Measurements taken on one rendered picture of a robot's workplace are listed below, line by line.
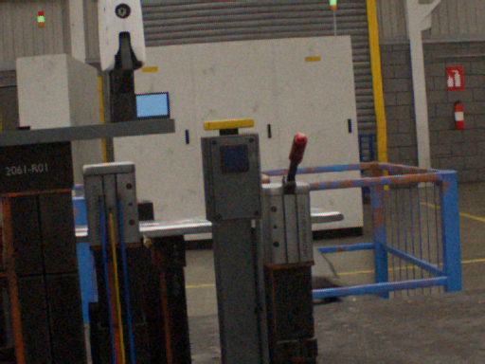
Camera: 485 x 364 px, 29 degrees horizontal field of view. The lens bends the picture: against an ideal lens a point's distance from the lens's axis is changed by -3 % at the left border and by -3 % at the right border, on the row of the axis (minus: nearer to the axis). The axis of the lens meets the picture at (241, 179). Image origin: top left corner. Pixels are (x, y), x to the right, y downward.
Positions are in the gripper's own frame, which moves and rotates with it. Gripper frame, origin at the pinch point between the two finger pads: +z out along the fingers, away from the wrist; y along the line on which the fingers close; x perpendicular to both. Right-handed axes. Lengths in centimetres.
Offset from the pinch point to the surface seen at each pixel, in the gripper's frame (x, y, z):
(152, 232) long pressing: -6.8, 23.1, 18.9
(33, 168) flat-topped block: 12.6, -2.9, 6.8
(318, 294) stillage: -92, 191, 63
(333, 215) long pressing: -35.9, 20.2, 18.5
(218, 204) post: -10.9, -5.0, 13.1
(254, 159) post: -15.9, -5.5, 7.7
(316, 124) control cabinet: -302, 771, 3
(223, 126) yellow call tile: -12.2, -4.7, 3.2
